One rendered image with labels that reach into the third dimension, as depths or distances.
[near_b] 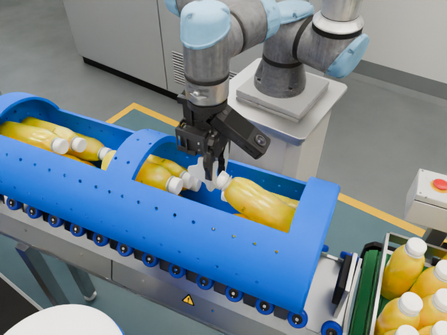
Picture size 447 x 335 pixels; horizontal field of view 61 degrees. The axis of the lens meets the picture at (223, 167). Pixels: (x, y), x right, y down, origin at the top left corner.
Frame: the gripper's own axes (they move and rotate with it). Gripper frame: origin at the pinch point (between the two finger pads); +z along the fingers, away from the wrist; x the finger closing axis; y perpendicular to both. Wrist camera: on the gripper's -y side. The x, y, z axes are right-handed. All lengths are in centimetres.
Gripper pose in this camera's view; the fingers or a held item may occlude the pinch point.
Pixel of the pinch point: (218, 180)
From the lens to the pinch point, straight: 79.9
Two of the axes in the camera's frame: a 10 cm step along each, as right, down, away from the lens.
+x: -4.1, 6.3, -6.6
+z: 0.0, 7.2, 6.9
